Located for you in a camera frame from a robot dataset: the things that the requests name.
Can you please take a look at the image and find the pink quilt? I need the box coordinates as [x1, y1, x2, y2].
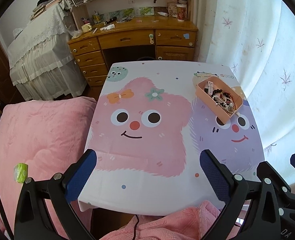
[0, 97, 97, 239]

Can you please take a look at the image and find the pink plastic tray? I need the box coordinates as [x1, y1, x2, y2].
[192, 75, 243, 126]

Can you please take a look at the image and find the large pearl bracelet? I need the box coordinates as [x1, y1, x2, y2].
[211, 92, 226, 108]

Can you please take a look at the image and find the red paper cup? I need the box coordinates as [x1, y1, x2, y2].
[176, 3, 187, 22]

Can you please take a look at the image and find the cartoon monster tablecloth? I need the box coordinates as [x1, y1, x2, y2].
[78, 61, 265, 216]

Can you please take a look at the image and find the red string bracelet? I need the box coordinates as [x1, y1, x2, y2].
[225, 96, 237, 112]

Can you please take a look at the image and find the white window curtain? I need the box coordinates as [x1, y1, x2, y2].
[192, 0, 295, 184]

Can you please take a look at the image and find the white lace cover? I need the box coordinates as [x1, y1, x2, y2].
[8, 4, 87, 101]

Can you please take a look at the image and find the black bead bracelet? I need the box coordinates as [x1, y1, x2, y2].
[218, 89, 236, 106]

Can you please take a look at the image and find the green packet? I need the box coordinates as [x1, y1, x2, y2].
[14, 163, 28, 184]

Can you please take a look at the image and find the yellow mug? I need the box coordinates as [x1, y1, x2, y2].
[81, 23, 93, 33]

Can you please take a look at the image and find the wooden desk with drawers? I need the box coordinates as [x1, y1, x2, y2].
[68, 16, 198, 87]

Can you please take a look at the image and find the pink smart watch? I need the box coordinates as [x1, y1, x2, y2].
[204, 81, 214, 96]

